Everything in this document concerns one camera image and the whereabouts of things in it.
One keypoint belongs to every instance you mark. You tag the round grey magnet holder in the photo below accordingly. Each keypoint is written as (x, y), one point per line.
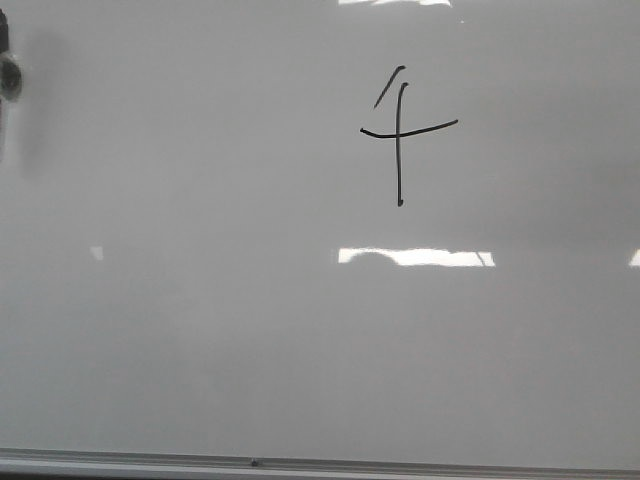
(11, 78)

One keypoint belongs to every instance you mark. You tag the aluminium whiteboard bottom frame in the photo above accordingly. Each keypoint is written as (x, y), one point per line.
(19, 462)

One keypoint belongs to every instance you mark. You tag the white whiteboard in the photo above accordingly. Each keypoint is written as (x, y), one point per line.
(378, 231)

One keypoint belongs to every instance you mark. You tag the white marker with black tape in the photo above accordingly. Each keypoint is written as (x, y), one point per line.
(4, 49)

